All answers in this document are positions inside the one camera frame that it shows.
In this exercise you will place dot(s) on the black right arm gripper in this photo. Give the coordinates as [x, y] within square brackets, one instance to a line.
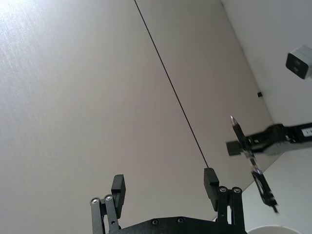
[296, 132]

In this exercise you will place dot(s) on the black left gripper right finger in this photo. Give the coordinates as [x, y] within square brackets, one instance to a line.
[210, 190]

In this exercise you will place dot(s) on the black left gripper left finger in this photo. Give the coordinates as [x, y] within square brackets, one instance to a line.
[117, 195]

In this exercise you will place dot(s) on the black and clear pen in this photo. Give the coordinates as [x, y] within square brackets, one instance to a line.
[246, 151]

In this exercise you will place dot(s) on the white round cup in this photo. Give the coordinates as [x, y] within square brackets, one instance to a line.
[273, 230]

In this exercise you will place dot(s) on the small black wall fixture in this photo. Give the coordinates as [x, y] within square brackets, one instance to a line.
[259, 94]

